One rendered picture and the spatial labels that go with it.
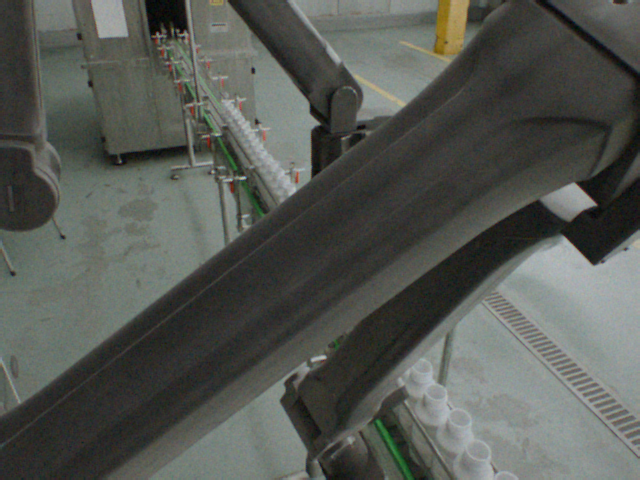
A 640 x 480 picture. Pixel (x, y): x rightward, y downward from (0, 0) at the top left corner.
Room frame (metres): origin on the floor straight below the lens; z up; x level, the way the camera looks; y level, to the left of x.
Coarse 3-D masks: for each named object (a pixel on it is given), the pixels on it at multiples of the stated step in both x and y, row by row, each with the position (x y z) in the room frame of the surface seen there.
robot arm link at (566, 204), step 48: (576, 192) 0.25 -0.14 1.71; (480, 240) 0.25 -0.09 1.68; (528, 240) 0.23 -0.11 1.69; (576, 240) 0.22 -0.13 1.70; (624, 240) 0.21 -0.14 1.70; (432, 288) 0.26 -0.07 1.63; (480, 288) 0.25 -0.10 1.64; (384, 336) 0.28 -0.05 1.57; (432, 336) 0.27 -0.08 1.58; (336, 384) 0.31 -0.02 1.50; (384, 384) 0.29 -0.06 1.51; (336, 432) 0.30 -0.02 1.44
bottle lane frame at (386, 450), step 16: (192, 96) 2.90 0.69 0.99; (208, 128) 2.45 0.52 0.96; (224, 160) 2.09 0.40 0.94; (224, 176) 2.13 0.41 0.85; (240, 176) 1.82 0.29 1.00; (240, 192) 1.81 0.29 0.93; (240, 208) 1.83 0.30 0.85; (256, 208) 1.56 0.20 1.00; (320, 352) 0.96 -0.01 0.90; (368, 432) 0.70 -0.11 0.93; (384, 432) 0.65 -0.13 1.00; (384, 448) 0.63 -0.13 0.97; (384, 464) 0.63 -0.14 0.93; (400, 464) 0.58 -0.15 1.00
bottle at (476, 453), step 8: (472, 440) 0.50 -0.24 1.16; (472, 448) 0.50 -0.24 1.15; (480, 448) 0.50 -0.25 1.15; (488, 448) 0.49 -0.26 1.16; (464, 456) 0.49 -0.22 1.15; (472, 456) 0.52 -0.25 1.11; (480, 456) 0.50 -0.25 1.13; (488, 456) 0.48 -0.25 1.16; (456, 464) 0.49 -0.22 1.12; (464, 464) 0.48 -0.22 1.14; (472, 464) 0.47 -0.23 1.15; (480, 464) 0.47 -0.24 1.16; (488, 464) 0.48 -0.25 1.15; (456, 472) 0.48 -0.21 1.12; (464, 472) 0.48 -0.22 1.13; (472, 472) 0.47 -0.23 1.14; (480, 472) 0.47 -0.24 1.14; (488, 472) 0.48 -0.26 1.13
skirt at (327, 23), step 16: (336, 16) 10.78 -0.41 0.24; (352, 16) 10.88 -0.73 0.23; (368, 16) 11.00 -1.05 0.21; (384, 16) 11.12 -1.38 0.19; (400, 16) 11.24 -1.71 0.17; (416, 16) 11.36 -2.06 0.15; (432, 16) 11.49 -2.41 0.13; (480, 16) 11.89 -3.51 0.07; (48, 32) 9.05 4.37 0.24; (64, 32) 9.12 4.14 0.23
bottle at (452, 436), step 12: (456, 420) 0.56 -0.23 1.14; (468, 420) 0.55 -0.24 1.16; (444, 432) 0.54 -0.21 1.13; (456, 432) 0.53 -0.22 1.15; (468, 432) 0.53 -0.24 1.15; (444, 444) 0.53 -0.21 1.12; (456, 444) 0.52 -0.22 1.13; (444, 456) 0.52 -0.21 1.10; (456, 456) 0.52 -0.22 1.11; (432, 468) 0.54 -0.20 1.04
